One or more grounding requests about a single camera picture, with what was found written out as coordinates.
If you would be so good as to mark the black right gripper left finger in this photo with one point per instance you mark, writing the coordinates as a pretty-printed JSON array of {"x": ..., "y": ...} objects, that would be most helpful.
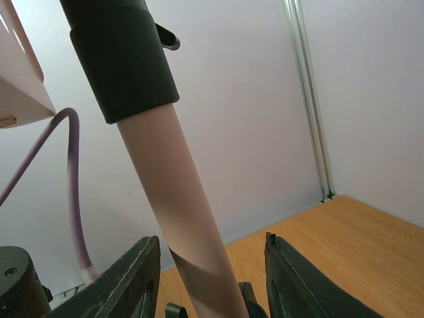
[{"x": 128, "y": 288}]

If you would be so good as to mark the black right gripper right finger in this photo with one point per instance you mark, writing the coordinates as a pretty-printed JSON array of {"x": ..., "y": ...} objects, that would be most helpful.
[{"x": 297, "y": 288}]

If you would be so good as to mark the pink music stand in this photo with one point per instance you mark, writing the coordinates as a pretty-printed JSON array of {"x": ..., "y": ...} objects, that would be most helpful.
[{"x": 121, "y": 50}]

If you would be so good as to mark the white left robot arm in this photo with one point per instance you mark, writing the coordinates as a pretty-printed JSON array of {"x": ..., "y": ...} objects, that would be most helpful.
[{"x": 22, "y": 294}]

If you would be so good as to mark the aluminium corner frame post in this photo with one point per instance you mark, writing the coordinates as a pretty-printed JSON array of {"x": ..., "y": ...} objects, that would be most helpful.
[{"x": 310, "y": 98}]

